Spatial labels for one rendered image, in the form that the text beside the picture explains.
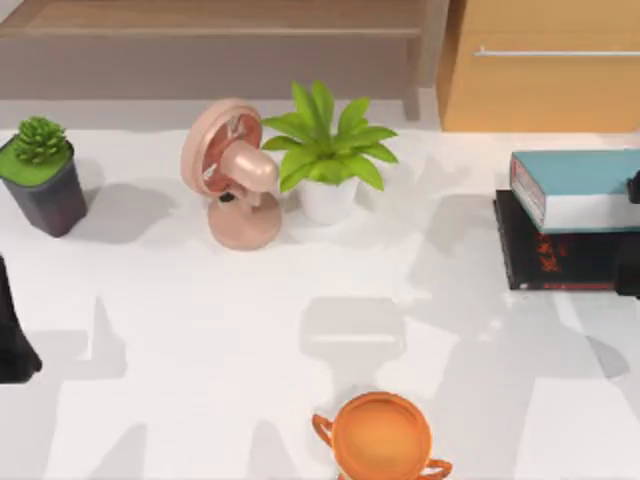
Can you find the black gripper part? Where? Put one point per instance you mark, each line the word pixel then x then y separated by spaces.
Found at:
pixel 631 270

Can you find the black book with red print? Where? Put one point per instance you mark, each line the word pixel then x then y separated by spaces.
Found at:
pixel 560 255

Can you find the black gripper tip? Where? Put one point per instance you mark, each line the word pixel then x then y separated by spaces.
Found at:
pixel 11 335

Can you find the pink desk fan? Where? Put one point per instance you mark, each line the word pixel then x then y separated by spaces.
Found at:
pixel 235 175

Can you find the leafy plant in white pot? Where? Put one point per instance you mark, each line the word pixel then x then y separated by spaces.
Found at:
pixel 327 165

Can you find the teal and white book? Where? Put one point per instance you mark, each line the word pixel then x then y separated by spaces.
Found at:
pixel 575 195

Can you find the succulent in dark square pot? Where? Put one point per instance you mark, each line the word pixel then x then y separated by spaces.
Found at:
pixel 45 195

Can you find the wooden cupboard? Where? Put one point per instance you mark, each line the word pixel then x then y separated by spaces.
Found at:
pixel 540 85

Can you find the orange trophy cup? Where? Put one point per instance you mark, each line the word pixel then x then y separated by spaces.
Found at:
pixel 382 440

